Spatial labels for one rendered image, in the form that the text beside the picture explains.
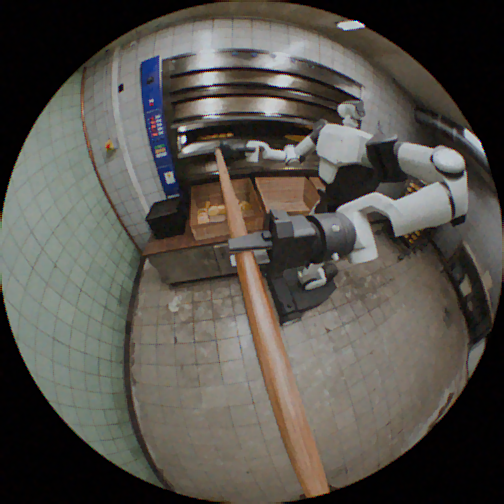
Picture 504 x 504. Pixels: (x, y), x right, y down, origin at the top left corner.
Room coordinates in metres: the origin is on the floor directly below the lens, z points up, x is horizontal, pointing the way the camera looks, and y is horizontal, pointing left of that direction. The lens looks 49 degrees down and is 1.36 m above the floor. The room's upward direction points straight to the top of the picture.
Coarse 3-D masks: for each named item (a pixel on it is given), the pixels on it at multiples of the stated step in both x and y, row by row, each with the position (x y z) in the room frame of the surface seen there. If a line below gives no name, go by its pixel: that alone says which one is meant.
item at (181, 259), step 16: (160, 240) 0.82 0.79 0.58; (176, 240) 0.81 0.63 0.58; (192, 240) 0.81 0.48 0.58; (208, 240) 0.81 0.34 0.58; (224, 240) 0.81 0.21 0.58; (144, 256) 0.65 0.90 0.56; (160, 256) 0.69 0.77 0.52; (176, 256) 0.72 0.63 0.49; (192, 256) 0.75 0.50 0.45; (208, 256) 0.78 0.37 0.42; (224, 256) 0.79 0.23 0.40; (160, 272) 0.66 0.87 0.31; (176, 272) 0.70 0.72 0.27; (192, 272) 0.73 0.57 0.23; (208, 272) 0.76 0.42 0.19; (224, 272) 0.80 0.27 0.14
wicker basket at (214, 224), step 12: (240, 180) 1.36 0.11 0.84; (192, 192) 1.17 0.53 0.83; (204, 192) 1.26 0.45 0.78; (216, 192) 1.28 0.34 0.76; (240, 192) 1.33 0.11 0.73; (252, 192) 1.23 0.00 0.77; (192, 204) 1.03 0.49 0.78; (204, 204) 1.22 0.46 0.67; (216, 204) 1.24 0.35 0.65; (252, 204) 1.24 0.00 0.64; (192, 216) 0.92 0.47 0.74; (216, 216) 1.12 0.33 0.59; (252, 216) 0.91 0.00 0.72; (192, 228) 0.80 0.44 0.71; (204, 228) 0.82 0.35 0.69; (216, 228) 0.85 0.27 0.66; (228, 228) 0.94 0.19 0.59; (252, 228) 0.91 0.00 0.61
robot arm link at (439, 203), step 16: (464, 176) 0.11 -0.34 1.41; (416, 192) 0.17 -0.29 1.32; (432, 192) 0.14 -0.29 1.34; (448, 192) 0.12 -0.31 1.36; (464, 192) 0.10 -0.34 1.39; (400, 208) 0.16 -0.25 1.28; (416, 208) 0.14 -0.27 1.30; (432, 208) 0.12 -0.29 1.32; (448, 208) 0.11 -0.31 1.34; (464, 208) 0.09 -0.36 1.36; (416, 224) 0.13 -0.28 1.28; (432, 224) 0.12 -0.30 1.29
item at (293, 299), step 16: (288, 272) 0.78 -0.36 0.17; (336, 272) 0.66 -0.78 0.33; (272, 288) 0.61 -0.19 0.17; (288, 288) 0.59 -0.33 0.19; (304, 288) 0.60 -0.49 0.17; (320, 288) 0.59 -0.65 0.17; (336, 288) 0.57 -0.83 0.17; (288, 304) 0.42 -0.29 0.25; (304, 304) 0.44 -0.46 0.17; (320, 304) 0.47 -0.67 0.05
